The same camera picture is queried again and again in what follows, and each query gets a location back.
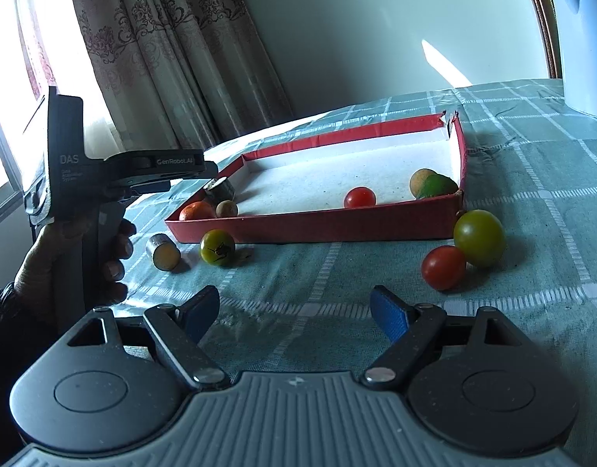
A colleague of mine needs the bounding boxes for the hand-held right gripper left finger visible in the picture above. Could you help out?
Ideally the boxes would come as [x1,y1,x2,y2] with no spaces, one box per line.
[65,285,231,391]

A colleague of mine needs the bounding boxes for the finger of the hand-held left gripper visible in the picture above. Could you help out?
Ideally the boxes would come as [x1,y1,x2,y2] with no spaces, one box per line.
[133,152,220,191]

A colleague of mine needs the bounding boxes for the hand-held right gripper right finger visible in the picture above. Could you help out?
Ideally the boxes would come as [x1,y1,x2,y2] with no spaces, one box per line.
[361,286,521,391]

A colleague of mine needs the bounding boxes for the dark sugarcane piece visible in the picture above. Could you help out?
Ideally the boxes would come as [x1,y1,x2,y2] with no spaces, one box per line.
[146,233,181,272]
[203,177,237,205]

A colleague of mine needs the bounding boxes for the orange mandarin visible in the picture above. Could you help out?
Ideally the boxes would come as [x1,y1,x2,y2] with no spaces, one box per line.
[179,201,216,222]

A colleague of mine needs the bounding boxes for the large green tomato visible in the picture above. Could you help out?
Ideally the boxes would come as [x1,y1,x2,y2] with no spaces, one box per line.
[199,230,236,268]

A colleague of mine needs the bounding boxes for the red cherry tomato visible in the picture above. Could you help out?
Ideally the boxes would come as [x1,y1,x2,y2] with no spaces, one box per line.
[421,246,467,291]
[343,186,377,209]

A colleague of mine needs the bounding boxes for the red cardboard box tray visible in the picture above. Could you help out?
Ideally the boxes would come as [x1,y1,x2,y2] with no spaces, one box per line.
[164,112,468,244]

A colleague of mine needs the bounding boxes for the small green-yellow cherry tomato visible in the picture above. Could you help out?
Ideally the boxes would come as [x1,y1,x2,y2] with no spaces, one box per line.
[453,209,506,268]

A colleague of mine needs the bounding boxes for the green cucumber piece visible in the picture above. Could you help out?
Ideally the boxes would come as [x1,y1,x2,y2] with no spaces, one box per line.
[416,174,459,200]

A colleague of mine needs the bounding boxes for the person's left forearm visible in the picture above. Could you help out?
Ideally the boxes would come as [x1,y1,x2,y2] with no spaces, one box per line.
[0,284,60,453]

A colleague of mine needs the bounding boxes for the person's left hand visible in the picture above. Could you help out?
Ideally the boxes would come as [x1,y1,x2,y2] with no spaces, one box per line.
[13,219,137,305]

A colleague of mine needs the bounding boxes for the patterned brown curtain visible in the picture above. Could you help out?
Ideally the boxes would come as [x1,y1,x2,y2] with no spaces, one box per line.
[65,0,294,149]

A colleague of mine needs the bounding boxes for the sheer white curtain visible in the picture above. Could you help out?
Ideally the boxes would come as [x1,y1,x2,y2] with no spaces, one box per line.
[0,0,119,195]

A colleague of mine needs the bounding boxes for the teal checked bed sheet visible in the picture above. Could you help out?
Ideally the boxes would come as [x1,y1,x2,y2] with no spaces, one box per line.
[84,78,597,453]

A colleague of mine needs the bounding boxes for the light blue electric kettle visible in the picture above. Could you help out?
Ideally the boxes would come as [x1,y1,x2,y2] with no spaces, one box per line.
[546,0,597,120]

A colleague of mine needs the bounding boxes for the wooden headboard frame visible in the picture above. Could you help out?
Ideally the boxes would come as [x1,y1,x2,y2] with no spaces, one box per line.
[517,0,564,79]

